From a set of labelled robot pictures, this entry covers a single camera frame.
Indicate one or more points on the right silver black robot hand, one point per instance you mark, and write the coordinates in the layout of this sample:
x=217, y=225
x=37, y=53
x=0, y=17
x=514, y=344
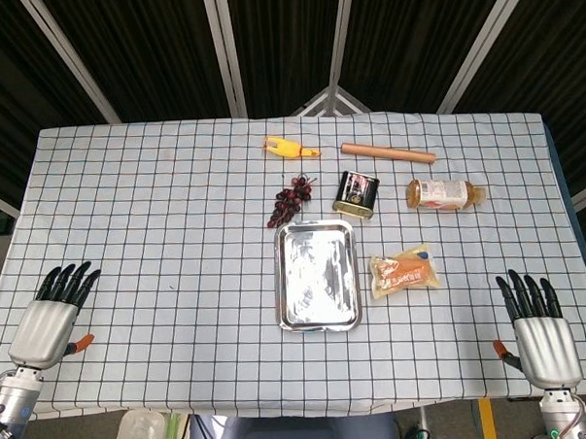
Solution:
x=546, y=344

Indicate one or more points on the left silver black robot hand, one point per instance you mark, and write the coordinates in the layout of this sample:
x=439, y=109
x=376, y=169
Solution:
x=44, y=331

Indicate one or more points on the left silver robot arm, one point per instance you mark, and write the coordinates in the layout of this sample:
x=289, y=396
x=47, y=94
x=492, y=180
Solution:
x=11, y=402

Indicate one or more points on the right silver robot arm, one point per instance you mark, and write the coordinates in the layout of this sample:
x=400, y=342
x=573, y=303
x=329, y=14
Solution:
x=564, y=414

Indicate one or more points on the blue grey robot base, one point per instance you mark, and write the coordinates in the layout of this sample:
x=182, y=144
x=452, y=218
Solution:
x=292, y=433

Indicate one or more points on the orange plastic snack packet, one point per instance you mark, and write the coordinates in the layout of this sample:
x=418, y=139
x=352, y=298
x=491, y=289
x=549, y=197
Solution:
x=405, y=271

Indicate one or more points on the rectangular metal tray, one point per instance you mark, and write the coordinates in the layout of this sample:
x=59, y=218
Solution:
x=318, y=276

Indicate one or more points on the clear plastic container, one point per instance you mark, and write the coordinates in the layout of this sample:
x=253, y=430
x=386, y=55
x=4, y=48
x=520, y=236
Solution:
x=138, y=435

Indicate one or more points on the white grid checked tablecloth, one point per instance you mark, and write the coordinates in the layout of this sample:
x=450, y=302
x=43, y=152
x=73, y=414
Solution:
x=178, y=263

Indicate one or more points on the amber drink bottle white label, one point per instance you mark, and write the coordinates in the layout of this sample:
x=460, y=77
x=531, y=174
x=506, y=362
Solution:
x=442, y=194

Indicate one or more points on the black gold luncheon meat can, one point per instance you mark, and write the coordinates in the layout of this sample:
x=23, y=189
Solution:
x=356, y=195

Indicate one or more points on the wooden rolling pin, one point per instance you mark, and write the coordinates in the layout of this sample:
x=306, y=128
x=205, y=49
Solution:
x=388, y=153

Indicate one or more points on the bunch of dark red grapes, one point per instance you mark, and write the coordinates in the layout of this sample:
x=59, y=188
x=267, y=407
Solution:
x=289, y=200

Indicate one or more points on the white frame black screen panels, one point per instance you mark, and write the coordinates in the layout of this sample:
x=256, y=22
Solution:
x=285, y=49

